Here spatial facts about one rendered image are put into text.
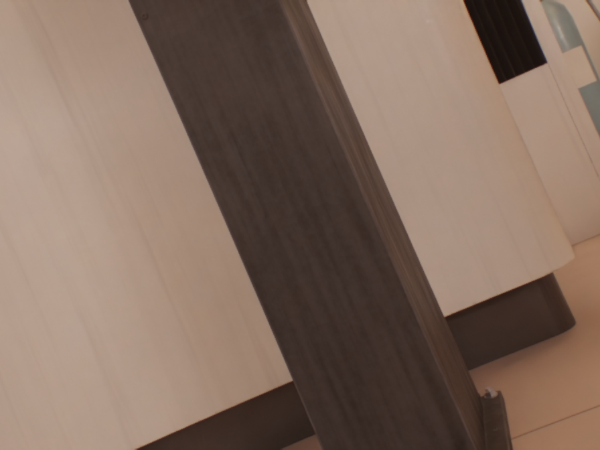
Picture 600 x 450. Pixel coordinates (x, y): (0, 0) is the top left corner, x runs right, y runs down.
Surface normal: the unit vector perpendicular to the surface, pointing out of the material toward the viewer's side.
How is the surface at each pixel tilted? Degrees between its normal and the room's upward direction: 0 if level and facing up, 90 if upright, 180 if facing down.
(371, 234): 90
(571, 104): 90
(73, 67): 90
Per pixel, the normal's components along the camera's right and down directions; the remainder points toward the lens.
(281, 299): -0.22, 0.07
